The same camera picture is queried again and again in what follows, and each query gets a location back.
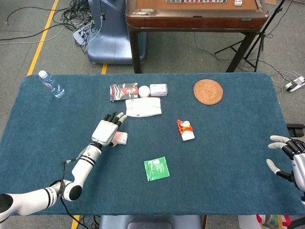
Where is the clear plastic water bottle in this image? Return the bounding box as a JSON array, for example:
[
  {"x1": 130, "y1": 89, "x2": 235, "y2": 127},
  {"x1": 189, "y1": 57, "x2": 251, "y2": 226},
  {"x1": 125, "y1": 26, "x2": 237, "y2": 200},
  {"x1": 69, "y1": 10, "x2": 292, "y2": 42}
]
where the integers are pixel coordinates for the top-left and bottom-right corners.
[{"x1": 38, "y1": 70, "x2": 65, "y2": 99}]

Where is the grey blue robot torso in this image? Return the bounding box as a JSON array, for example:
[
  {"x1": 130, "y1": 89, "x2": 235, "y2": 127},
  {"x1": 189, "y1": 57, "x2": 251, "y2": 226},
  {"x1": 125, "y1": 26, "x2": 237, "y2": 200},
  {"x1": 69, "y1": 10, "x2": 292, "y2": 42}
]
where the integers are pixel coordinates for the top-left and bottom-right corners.
[{"x1": 99, "y1": 214, "x2": 203, "y2": 229}]

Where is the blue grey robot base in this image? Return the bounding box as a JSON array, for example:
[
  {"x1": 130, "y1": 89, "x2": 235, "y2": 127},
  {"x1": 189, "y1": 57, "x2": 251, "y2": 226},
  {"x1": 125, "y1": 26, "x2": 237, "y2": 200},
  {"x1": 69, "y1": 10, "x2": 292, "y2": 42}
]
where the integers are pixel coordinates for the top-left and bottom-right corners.
[{"x1": 86, "y1": 0, "x2": 147, "y2": 65}]

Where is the black metal frame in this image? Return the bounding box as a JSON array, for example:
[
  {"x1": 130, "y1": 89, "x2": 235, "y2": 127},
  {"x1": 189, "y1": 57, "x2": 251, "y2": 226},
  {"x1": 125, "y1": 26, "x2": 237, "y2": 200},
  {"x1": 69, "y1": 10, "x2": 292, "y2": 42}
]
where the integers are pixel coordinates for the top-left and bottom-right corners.
[{"x1": 286, "y1": 123, "x2": 305, "y2": 137}]

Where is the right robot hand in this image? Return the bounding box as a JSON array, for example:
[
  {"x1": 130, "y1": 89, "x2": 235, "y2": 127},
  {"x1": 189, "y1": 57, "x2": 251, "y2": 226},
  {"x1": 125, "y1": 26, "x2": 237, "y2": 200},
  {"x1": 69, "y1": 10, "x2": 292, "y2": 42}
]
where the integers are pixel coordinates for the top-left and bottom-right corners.
[{"x1": 266, "y1": 135, "x2": 305, "y2": 193}]

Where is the white pouch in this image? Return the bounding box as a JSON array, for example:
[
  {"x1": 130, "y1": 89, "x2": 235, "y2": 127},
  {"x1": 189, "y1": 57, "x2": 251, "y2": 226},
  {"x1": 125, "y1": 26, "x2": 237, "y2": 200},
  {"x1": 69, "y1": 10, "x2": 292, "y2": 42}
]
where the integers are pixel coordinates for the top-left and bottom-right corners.
[{"x1": 125, "y1": 97, "x2": 163, "y2": 118}]

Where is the round white jar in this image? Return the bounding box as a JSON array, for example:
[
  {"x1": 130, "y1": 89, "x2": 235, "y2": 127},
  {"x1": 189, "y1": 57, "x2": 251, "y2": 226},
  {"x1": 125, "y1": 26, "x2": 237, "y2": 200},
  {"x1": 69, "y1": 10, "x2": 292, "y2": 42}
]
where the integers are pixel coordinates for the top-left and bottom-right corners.
[{"x1": 138, "y1": 85, "x2": 151, "y2": 98}]

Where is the white floor power strip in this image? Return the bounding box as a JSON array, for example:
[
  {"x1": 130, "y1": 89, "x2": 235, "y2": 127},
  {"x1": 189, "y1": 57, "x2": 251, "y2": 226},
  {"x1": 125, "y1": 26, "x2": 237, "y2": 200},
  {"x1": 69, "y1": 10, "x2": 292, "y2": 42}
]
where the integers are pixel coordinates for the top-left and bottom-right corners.
[{"x1": 283, "y1": 75, "x2": 305, "y2": 93}]

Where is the black floor cable bundle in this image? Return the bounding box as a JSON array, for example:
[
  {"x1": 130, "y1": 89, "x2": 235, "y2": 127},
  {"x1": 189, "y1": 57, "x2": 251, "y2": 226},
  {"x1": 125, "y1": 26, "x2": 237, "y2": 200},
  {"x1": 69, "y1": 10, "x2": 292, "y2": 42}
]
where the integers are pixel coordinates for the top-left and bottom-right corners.
[{"x1": 57, "y1": 0, "x2": 96, "y2": 31}]

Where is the black tripod stand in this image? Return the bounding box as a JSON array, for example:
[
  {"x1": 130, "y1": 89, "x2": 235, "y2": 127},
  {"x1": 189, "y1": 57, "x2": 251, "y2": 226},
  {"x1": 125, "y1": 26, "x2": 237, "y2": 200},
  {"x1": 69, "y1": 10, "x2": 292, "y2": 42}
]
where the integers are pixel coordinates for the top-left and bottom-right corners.
[{"x1": 214, "y1": 0, "x2": 286, "y2": 72}]

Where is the brown mahjong table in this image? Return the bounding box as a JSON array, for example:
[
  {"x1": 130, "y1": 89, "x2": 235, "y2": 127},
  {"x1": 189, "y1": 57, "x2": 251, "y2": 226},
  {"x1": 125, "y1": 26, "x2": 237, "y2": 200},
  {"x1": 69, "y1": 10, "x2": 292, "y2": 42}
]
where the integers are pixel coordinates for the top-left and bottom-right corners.
[{"x1": 125, "y1": 0, "x2": 270, "y2": 73}]

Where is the red black printed box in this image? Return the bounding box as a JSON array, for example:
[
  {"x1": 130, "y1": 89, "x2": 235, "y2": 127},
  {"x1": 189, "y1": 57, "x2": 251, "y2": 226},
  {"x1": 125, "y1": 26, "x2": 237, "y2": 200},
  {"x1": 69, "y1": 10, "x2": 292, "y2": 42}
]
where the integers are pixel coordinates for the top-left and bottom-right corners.
[{"x1": 110, "y1": 82, "x2": 139, "y2": 103}]

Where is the round woven brown coaster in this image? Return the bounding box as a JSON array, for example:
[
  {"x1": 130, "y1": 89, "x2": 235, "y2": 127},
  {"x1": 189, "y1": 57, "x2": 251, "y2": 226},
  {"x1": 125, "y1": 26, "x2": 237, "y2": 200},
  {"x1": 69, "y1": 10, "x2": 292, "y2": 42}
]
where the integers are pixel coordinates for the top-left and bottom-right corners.
[{"x1": 193, "y1": 79, "x2": 224, "y2": 105}]

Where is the small pink tissue pack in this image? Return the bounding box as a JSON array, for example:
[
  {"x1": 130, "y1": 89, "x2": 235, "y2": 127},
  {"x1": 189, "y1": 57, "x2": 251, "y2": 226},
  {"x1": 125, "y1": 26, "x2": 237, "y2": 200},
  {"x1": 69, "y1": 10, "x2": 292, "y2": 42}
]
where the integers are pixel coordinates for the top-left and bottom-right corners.
[{"x1": 112, "y1": 131, "x2": 129, "y2": 146}]

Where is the white wrapped packet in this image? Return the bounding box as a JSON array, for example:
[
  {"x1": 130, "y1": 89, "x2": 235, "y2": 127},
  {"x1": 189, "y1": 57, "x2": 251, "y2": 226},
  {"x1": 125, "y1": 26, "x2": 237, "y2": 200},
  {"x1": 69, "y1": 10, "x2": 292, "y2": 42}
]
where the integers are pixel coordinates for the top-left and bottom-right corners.
[{"x1": 149, "y1": 83, "x2": 168, "y2": 97}]

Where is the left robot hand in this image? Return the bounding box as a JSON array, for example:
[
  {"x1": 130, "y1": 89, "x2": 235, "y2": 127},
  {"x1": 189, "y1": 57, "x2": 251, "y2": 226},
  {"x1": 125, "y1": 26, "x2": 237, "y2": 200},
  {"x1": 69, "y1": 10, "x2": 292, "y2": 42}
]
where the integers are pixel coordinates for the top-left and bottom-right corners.
[{"x1": 91, "y1": 111, "x2": 128, "y2": 147}]

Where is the orange white snack packet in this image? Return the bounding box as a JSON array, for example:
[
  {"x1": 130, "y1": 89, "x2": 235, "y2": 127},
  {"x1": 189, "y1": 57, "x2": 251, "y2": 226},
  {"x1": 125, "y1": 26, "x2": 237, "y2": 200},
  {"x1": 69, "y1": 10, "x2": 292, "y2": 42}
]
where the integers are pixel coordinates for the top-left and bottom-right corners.
[{"x1": 176, "y1": 119, "x2": 195, "y2": 141}]

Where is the face-up mahjong tile row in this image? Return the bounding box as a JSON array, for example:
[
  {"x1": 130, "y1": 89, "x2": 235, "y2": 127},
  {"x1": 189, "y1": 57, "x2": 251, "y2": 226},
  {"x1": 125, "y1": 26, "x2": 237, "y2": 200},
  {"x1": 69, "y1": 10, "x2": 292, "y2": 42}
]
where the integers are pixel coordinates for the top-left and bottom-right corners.
[{"x1": 166, "y1": 0, "x2": 228, "y2": 4}]

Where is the white power strip with plugs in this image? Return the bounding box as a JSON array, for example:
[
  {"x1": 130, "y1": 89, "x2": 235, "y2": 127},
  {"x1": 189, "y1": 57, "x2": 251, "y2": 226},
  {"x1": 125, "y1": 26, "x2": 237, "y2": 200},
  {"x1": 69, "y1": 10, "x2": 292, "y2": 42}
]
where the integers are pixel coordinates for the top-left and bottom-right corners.
[{"x1": 72, "y1": 20, "x2": 96, "y2": 46}]

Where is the green flat sachet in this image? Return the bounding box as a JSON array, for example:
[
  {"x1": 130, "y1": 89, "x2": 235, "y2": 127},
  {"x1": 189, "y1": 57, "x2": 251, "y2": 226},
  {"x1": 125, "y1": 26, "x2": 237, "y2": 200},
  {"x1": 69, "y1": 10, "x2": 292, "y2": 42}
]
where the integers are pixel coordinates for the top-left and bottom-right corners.
[{"x1": 143, "y1": 156, "x2": 171, "y2": 182}]

